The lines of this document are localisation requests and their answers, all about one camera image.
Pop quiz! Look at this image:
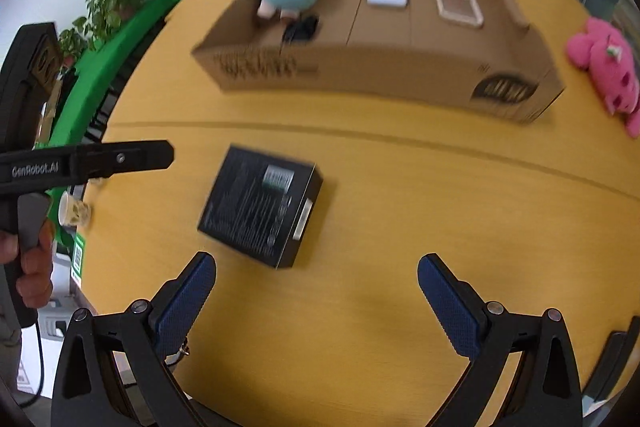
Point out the wooden desktop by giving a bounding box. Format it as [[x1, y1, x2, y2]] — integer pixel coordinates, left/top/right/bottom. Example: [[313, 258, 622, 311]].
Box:
[[80, 0, 640, 427]]

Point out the cardboard box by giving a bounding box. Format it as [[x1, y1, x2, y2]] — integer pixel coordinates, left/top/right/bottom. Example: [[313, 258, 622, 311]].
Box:
[[191, 0, 567, 125]]

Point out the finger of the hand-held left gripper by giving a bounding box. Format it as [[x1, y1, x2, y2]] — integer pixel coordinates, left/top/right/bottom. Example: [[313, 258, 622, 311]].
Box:
[[69, 139, 176, 184]]

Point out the black product box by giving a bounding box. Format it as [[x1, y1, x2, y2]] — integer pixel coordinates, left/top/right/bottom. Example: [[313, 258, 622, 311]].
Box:
[[197, 145, 323, 269]]

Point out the glass cup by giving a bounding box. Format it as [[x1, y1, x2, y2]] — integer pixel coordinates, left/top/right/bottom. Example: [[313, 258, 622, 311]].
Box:
[[58, 191, 94, 228]]

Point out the metal key ring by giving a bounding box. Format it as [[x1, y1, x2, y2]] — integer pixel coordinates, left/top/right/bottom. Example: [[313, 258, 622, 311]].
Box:
[[167, 339, 193, 365]]

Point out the white phone case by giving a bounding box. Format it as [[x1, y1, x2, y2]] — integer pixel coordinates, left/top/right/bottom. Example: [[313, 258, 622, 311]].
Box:
[[432, 0, 485, 29]]

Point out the person's left hand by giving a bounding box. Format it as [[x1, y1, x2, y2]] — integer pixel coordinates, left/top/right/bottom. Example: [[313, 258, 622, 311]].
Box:
[[0, 222, 56, 309]]

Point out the small potted plant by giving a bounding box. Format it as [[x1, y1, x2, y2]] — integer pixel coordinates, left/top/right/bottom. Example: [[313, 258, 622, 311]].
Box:
[[56, 17, 92, 68]]

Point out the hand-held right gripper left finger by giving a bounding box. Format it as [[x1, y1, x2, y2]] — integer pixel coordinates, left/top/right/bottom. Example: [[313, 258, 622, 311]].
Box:
[[52, 251, 218, 427]]

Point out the pink plush toy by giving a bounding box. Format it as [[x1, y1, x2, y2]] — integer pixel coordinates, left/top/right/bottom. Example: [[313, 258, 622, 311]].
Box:
[[566, 18, 640, 138]]

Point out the small black object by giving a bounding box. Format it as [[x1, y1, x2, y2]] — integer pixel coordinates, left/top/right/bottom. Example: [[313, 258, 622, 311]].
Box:
[[281, 14, 321, 44]]

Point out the green and white sticker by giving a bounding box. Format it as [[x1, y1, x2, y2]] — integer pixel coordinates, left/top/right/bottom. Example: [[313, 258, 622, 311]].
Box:
[[70, 234, 88, 283]]

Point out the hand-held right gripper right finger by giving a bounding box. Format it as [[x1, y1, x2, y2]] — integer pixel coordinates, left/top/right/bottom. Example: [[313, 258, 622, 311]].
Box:
[[417, 253, 584, 427]]

